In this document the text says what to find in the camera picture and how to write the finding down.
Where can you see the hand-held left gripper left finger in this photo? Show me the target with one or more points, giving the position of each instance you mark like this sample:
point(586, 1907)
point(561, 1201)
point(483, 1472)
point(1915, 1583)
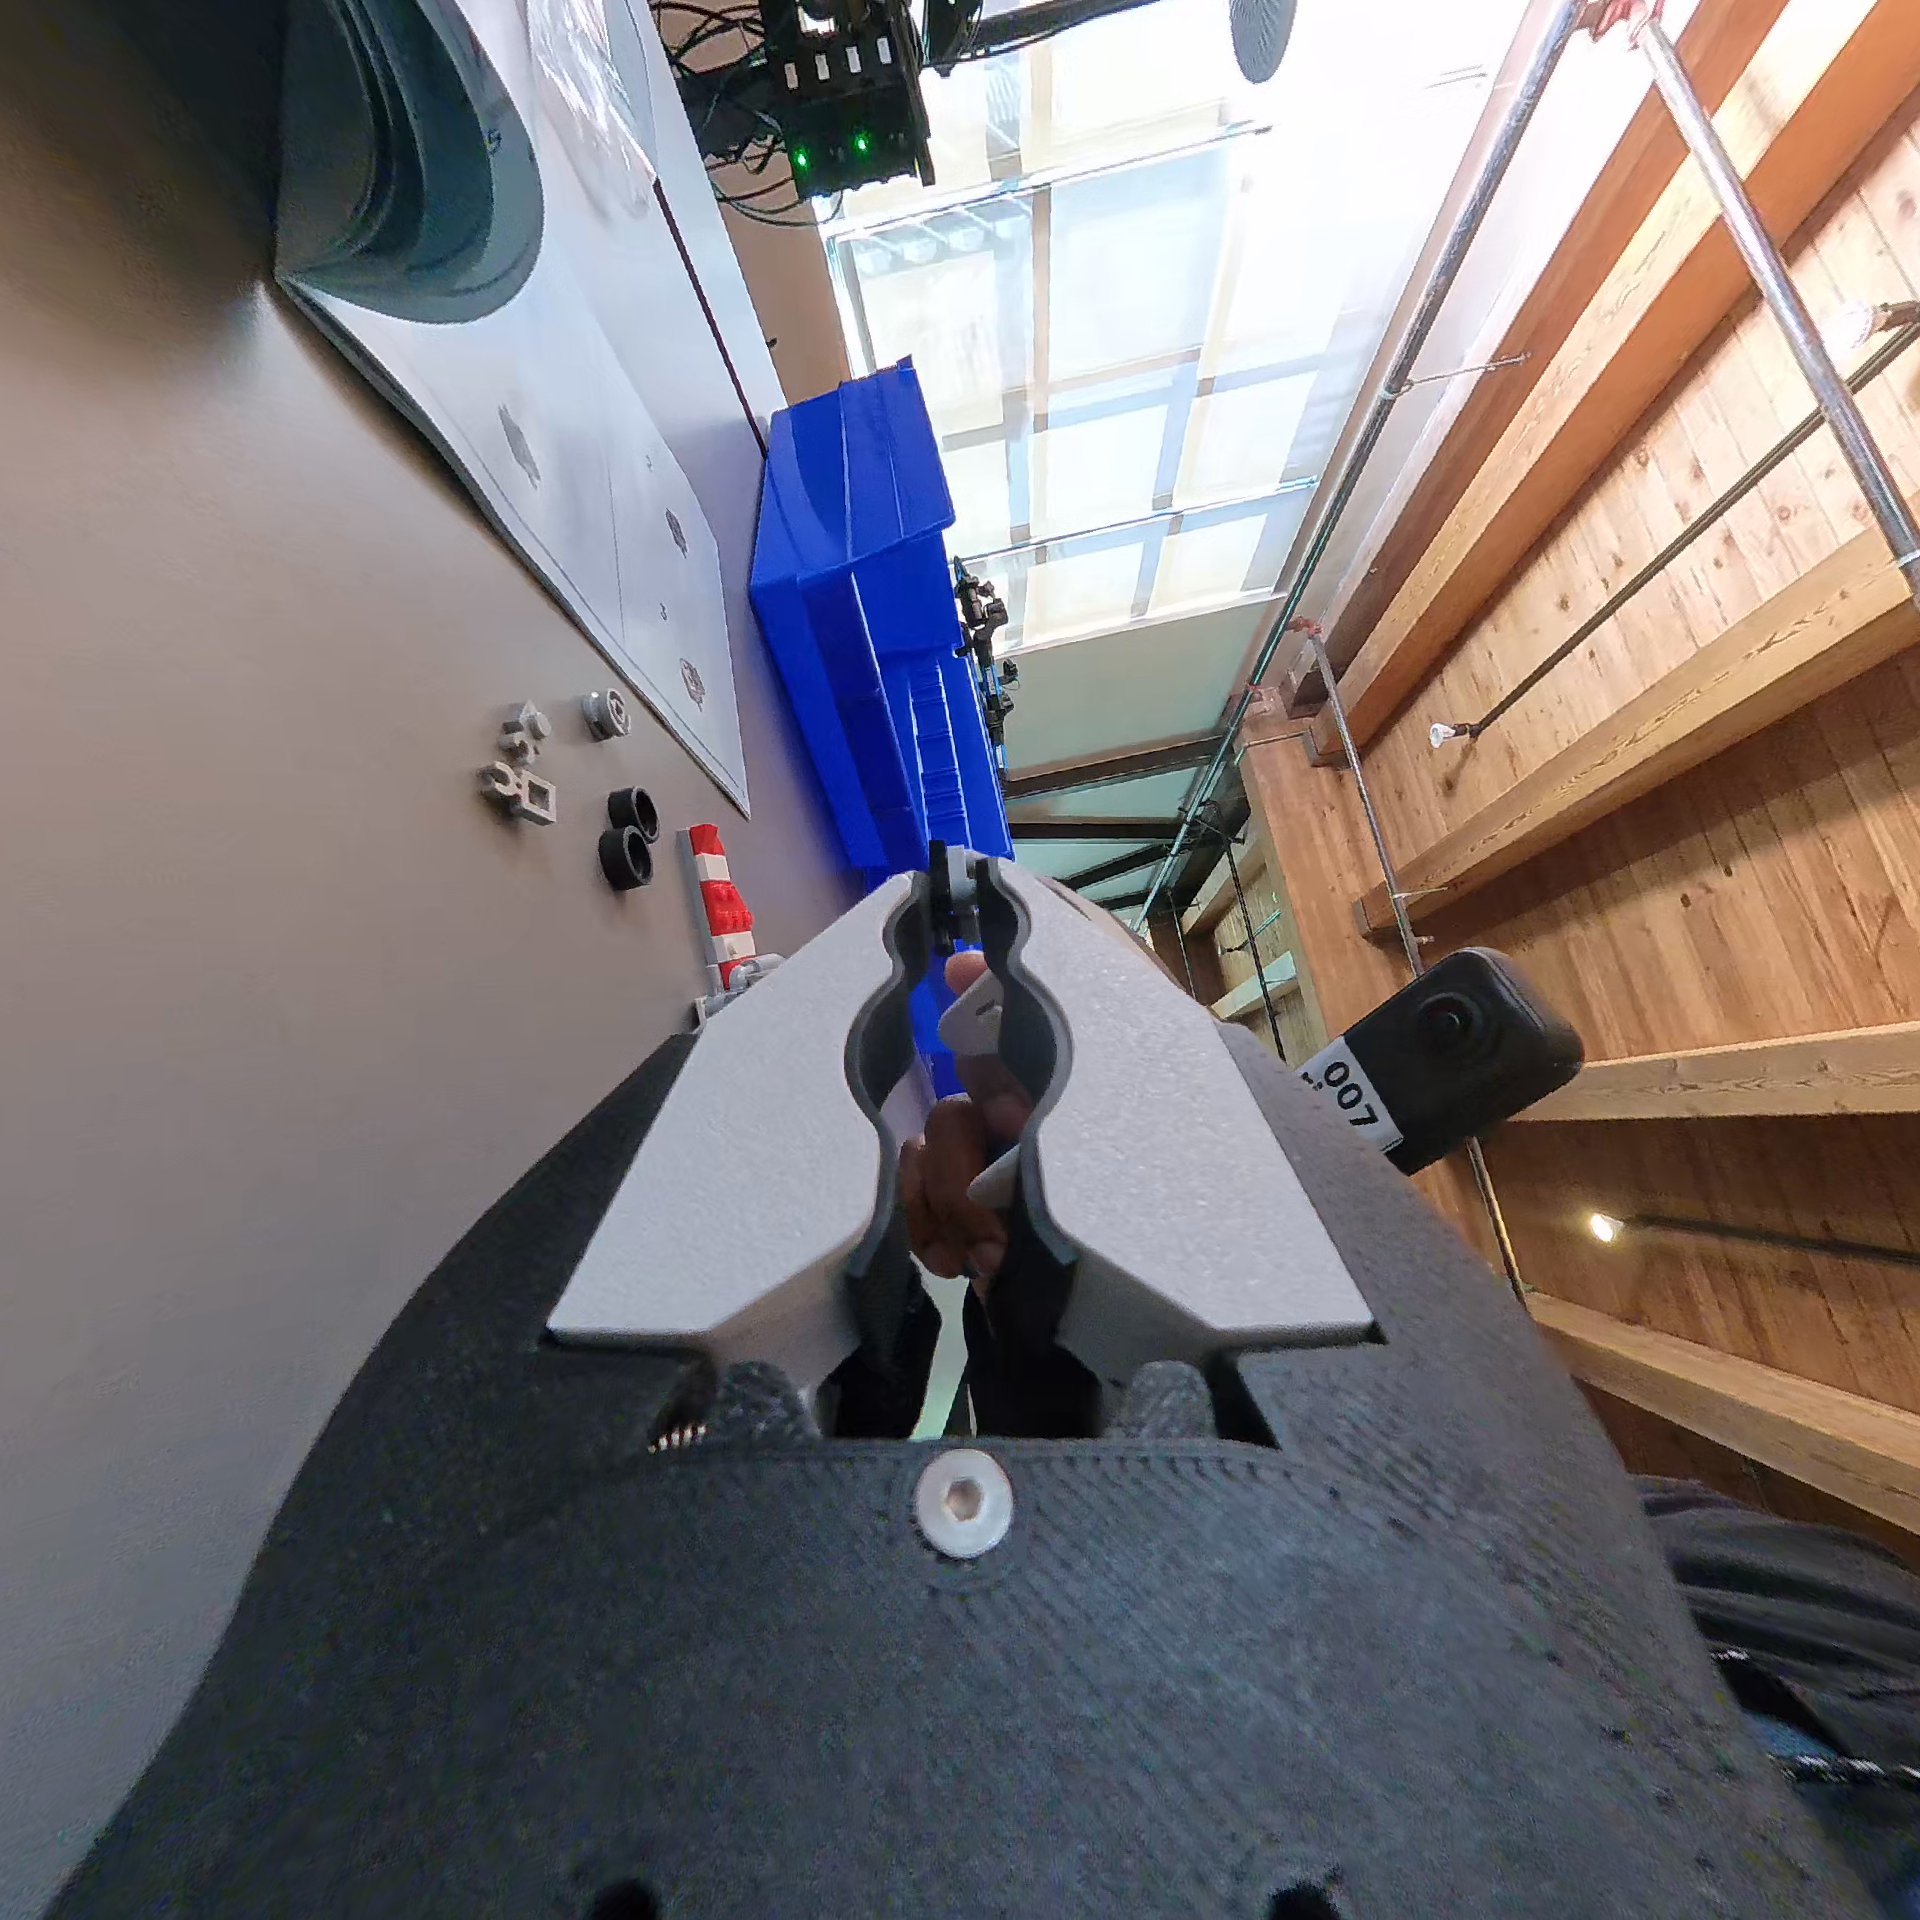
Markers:
point(720, 1184)

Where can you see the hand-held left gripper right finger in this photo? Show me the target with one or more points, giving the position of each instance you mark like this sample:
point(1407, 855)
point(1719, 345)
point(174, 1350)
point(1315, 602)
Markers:
point(1185, 1184)

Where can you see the small grey black brick piece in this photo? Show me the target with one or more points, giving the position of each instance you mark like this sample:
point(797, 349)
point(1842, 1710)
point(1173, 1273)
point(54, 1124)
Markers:
point(946, 888)

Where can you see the person's right hand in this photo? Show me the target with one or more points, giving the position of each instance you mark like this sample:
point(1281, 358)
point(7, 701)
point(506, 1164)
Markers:
point(949, 1194)

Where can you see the red white brick assembly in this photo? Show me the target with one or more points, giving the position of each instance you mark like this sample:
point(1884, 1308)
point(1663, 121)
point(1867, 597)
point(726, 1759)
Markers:
point(717, 899)

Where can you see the ceiling spot lamp on rod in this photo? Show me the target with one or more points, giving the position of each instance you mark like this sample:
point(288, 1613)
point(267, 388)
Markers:
point(1649, 585)
point(1726, 1238)

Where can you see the small black toy tyre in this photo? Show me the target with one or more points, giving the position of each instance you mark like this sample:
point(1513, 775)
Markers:
point(632, 813)
point(625, 859)

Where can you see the small grey square brick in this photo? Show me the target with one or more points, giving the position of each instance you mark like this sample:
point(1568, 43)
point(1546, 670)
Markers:
point(521, 790)

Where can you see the small grey round brick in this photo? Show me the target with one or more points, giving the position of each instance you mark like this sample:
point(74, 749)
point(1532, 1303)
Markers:
point(607, 715)

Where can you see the small grey studded brick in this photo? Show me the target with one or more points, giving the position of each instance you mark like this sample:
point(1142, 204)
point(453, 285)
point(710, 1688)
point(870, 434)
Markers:
point(519, 729)

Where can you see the blue plastic bin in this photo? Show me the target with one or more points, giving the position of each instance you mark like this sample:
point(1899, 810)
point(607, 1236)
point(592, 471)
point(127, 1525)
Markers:
point(863, 602)

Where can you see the person's dark clothing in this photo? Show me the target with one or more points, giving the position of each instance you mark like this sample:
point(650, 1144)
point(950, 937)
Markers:
point(1801, 1650)

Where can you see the brick instruction booklet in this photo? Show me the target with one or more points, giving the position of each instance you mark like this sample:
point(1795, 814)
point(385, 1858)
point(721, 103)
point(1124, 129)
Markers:
point(601, 406)

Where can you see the metal ceiling pipe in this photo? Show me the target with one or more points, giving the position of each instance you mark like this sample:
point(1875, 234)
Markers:
point(1786, 301)

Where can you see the black device with green lights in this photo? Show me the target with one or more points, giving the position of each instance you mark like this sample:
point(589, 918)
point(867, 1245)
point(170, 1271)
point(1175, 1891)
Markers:
point(833, 89)

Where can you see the clear plastic bag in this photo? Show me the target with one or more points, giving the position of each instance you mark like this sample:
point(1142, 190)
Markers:
point(601, 77)

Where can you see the black clamp mount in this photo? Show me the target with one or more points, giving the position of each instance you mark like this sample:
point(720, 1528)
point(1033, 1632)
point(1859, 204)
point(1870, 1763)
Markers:
point(985, 645)

